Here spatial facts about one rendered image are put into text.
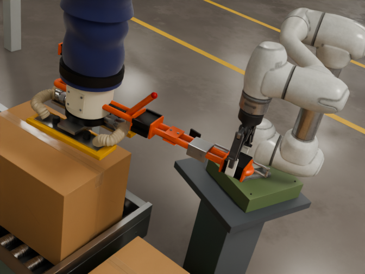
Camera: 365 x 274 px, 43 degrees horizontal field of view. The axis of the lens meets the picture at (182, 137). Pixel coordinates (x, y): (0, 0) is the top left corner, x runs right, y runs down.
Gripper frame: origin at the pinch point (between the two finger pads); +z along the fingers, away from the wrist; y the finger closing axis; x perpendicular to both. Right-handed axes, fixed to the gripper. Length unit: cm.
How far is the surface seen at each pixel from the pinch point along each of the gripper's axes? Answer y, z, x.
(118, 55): 1, -20, -49
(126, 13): 1, -35, -48
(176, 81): -271, 128, -154
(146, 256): -8, 73, -29
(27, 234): 19, 65, -72
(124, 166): -15, 37, -51
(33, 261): 24, 72, -64
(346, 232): -163, 127, 50
